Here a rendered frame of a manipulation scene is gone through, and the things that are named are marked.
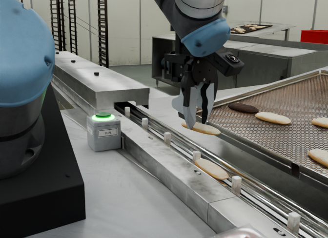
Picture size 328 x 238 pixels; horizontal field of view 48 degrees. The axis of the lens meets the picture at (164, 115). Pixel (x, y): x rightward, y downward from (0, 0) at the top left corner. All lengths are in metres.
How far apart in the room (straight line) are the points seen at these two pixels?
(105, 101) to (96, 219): 0.58
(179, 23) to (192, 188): 0.28
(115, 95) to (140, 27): 7.11
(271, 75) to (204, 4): 3.14
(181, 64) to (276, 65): 2.87
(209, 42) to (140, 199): 0.31
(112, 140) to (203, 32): 0.45
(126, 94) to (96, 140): 0.30
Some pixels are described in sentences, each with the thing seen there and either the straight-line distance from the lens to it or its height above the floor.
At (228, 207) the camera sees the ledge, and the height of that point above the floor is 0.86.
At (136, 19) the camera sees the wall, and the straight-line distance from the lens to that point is 8.23.
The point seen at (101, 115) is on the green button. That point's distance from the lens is 0.94.
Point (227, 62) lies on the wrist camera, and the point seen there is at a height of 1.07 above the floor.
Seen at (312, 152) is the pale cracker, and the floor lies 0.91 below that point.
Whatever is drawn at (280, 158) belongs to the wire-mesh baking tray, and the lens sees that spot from 0.74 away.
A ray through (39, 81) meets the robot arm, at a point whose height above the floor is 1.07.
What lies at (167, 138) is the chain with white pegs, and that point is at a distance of 0.91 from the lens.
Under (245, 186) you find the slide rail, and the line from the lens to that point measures 0.71.
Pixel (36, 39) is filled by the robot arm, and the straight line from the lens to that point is 0.46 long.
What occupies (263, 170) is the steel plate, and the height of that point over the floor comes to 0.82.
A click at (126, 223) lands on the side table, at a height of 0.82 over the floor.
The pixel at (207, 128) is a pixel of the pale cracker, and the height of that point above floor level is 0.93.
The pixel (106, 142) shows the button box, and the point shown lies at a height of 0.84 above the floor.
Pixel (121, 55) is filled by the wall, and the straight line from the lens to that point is 8.15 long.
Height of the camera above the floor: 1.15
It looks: 15 degrees down
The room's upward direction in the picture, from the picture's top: 1 degrees clockwise
